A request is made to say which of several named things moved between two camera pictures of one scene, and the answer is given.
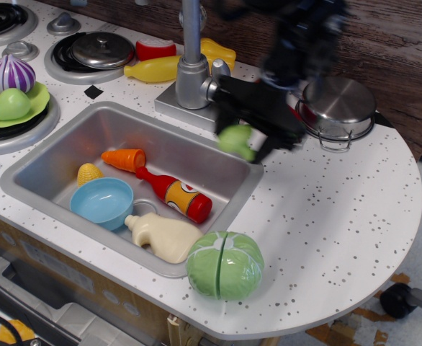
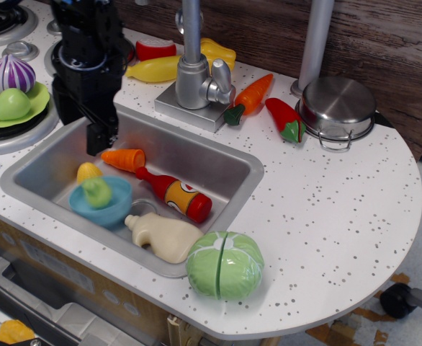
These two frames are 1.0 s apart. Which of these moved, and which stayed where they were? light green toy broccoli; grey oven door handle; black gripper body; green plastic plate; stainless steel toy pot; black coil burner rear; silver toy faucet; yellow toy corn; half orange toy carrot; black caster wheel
Moved: black gripper body; light green toy broccoli
Stayed: yellow toy corn; half orange toy carrot; black coil burner rear; grey oven door handle; black caster wheel; stainless steel toy pot; silver toy faucet; green plastic plate
